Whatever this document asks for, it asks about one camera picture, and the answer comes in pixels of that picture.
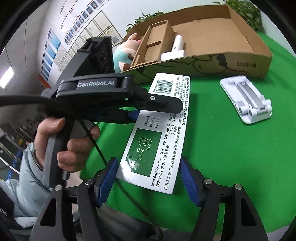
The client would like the narrow brown cardboard tray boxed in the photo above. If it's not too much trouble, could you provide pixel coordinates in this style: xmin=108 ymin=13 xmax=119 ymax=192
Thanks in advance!
xmin=131 ymin=20 xmax=174 ymax=68

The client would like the white handheld lint remover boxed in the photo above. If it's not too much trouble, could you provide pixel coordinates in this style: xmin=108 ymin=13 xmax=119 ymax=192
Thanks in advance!
xmin=160 ymin=35 xmax=187 ymax=61

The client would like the large shallow cardboard box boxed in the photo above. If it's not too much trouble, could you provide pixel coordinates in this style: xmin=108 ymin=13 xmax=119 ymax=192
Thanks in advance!
xmin=123 ymin=5 xmax=273 ymax=83

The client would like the pink teal plush pig toy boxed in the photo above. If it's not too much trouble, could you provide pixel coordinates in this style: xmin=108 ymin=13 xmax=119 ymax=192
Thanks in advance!
xmin=113 ymin=33 xmax=141 ymax=73

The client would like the potted green plant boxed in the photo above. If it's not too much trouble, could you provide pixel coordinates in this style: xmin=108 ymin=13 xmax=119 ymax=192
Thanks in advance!
xmin=126 ymin=11 xmax=164 ymax=33
xmin=213 ymin=0 xmax=265 ymax=33

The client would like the light blue jacket sleeve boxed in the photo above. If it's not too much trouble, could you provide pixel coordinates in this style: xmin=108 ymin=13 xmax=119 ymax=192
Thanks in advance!
xmin=1 ymin=143 xmax=52 ymax=230

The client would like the white green printed carton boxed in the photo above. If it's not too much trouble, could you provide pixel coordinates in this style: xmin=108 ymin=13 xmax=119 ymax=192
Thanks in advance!
xmin=116 ymin=73 xmax=191 ymax=194

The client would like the left potted green plant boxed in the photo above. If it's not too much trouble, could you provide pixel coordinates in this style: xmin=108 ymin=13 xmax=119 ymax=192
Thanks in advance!
xmin=126 ymin=11 xmax=164 ymax=33

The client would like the white folding phone stand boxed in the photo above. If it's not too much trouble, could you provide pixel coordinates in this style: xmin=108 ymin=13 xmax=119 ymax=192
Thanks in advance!
xmin=220 ymin=75 xmax=272 ymax=125

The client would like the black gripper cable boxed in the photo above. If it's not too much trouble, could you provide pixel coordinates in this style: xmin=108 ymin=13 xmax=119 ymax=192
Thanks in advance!
xmin=0 ymin=94 xmax=163 ymax=241

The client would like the green tablecloth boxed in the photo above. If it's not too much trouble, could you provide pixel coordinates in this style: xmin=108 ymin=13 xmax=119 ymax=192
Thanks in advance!
xmin=97 ymin=33 xmax=295 ymax=232

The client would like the right potted green plant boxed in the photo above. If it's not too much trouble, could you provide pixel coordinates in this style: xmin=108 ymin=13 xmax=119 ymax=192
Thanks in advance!
xmin=213 ymin=0 xmax=265 ymax=33

